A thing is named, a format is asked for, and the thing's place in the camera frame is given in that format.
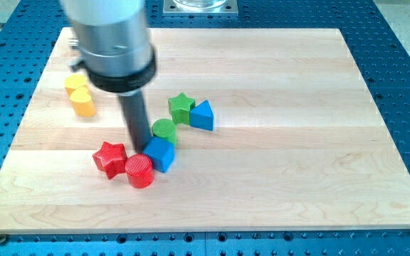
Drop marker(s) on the yellow hexagon block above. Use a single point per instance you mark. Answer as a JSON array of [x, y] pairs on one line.
[[74, 82]]

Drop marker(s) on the red cylinder block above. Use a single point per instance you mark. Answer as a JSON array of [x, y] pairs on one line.
[[139, 170]]

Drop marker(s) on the green cylinder block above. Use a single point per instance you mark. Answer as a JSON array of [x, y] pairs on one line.
[[165, 129]]

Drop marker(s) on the blue cube block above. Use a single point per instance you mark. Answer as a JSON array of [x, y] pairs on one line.
[[161, 152]]

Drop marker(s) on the yellow heart block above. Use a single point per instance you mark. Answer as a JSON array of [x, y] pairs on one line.
[[82, 102]]

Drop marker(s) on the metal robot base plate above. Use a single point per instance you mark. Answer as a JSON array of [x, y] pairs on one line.
[[200, 7]]

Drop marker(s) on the light wooden board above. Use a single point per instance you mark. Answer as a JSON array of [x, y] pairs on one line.
[[298, 143]]

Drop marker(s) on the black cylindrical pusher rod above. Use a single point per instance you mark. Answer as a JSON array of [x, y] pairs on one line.
[[136, 118]]

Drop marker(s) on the green star block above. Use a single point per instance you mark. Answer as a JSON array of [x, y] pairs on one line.
[[180, 108]]

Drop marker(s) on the red star block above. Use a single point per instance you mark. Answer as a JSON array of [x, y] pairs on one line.
[[110, 159]]

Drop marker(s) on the blue triangle block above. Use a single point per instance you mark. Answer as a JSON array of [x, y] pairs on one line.
[[202, 116]]

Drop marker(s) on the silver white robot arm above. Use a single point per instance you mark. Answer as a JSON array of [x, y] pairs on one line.
[[117, 55]]

